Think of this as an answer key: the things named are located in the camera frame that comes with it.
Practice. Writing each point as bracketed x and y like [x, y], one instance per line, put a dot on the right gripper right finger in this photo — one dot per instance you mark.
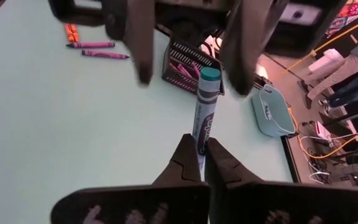
[228, 186]

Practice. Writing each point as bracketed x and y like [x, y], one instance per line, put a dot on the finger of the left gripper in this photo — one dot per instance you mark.
[140, 40]
[247, 46]

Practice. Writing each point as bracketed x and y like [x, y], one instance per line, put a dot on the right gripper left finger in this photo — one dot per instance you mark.
[179, 174]

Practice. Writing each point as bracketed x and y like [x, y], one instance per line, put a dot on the teal crayon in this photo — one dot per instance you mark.
[208, 102]

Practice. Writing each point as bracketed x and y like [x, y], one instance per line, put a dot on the black plastic basket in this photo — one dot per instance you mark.
[182, 53]

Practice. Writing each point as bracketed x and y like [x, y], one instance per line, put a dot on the orange crayon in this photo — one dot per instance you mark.
[75, 32]
[68, 32]

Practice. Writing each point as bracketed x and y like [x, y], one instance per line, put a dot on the teal plastic basket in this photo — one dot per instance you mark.
[272, 118]

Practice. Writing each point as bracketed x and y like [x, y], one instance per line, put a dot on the person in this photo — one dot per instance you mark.
[356, 88]
[337, 76]

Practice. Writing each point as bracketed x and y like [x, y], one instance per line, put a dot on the white power adapter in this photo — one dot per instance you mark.
[323, 132]

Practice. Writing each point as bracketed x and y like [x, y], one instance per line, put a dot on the colourful patterned quilt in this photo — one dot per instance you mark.
[356, 9]

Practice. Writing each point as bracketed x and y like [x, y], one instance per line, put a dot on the teal table mat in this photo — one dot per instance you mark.
[57, 124]

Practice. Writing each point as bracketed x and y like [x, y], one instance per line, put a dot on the black table frame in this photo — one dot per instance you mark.
[291, 161]

